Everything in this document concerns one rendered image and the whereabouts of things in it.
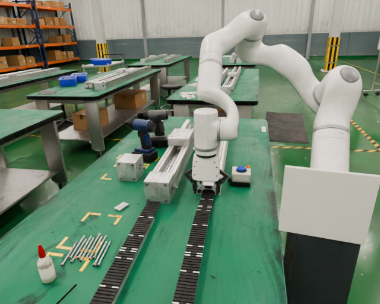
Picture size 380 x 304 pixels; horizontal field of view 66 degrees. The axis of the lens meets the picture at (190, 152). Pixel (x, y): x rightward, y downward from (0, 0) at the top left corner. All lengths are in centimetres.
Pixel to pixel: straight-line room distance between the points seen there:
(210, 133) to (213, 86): 18
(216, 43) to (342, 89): 48
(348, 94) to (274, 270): 63
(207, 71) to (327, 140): 48
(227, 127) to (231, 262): 42
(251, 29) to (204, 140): 45
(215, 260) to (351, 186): 45
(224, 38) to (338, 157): 59
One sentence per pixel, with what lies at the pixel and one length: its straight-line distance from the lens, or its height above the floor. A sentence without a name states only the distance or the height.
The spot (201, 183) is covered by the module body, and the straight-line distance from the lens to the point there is 119.
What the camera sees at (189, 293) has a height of 81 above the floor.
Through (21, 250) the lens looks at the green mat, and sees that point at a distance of 110.
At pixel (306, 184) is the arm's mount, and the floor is 96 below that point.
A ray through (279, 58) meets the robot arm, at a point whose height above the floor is 130.
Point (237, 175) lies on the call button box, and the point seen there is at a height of 84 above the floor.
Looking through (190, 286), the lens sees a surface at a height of 81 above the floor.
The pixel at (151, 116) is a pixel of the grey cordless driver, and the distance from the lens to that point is 165.
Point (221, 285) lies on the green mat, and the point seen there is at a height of 78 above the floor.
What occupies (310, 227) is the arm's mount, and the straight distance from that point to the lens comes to 103.
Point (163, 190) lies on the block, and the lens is 113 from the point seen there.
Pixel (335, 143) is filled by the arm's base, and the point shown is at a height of 105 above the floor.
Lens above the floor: 140
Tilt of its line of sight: 22 degrees down
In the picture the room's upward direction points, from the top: 2 degrees counter-clockwise
